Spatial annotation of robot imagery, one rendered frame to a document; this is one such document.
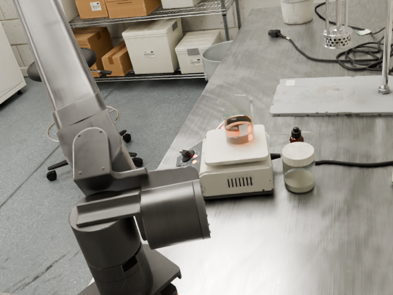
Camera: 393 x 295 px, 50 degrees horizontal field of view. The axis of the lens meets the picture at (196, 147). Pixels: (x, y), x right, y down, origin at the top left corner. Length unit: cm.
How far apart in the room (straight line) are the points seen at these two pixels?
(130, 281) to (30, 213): 193
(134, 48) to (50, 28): 259
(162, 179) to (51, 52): 22
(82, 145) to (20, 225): 189
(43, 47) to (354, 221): 56
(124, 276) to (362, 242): 43
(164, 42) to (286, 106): 202
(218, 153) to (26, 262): 141
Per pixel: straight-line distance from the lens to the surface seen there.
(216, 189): 82
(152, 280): 47
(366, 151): 95
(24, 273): 203
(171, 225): 39
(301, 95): 115
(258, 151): 80
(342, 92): 116
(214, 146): 83
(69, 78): 50
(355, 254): 73
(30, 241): 217
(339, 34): 107
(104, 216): 40
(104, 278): 43
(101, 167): 41
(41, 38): 56
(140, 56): 316
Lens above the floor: 128
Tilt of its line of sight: 32 degrees down
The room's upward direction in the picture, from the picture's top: 12 degrees counter-clockwise
